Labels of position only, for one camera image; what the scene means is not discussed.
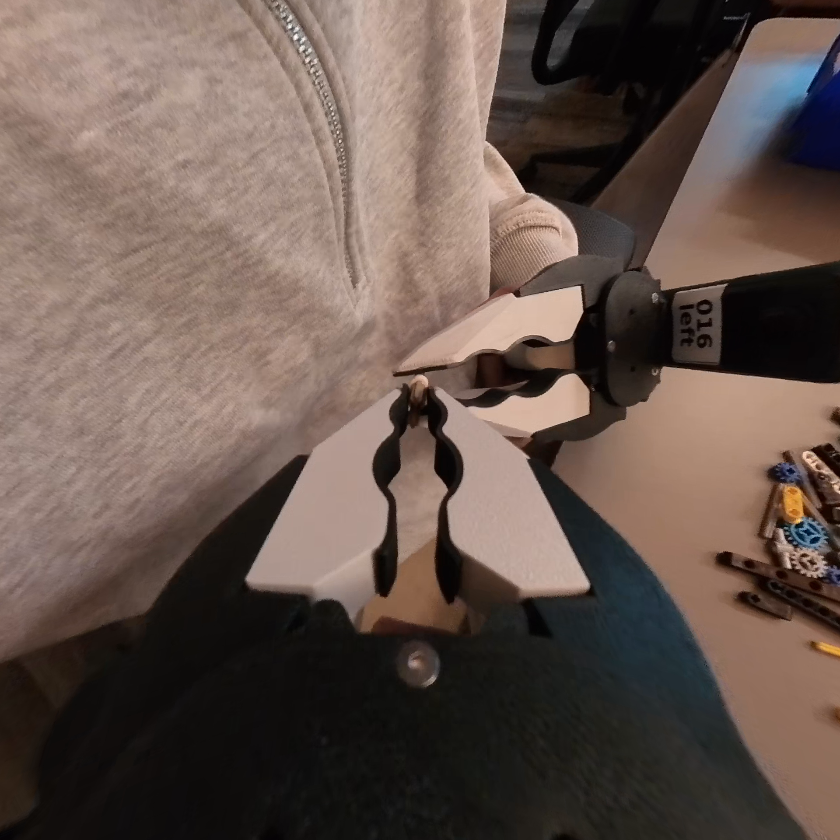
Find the small yellow lego axle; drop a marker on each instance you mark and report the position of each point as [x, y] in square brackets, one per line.
[828, 648]

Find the grey zip hoodie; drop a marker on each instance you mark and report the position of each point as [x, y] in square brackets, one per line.
[197, 295]

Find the person's left hand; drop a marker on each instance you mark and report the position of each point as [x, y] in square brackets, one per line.
[497, 369]

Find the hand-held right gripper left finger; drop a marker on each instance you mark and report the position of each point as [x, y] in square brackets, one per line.
[321, 518]

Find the blue plastic bin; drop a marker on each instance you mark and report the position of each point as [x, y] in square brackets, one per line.
[820, 118]

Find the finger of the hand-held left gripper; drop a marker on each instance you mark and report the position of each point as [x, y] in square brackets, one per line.
[512, 321]
[558, 403]

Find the black office chair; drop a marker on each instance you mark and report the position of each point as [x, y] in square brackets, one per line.
[577, 39]

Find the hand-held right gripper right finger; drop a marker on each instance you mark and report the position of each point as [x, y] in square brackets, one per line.
[518, 525]

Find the pile of mixed lego pieces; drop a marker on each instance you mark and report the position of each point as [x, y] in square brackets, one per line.
[800, 538]

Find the person's left forearm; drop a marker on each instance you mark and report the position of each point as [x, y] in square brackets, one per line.
[528, 229]

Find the small tan lego pin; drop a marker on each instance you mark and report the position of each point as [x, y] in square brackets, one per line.
[418, 394]

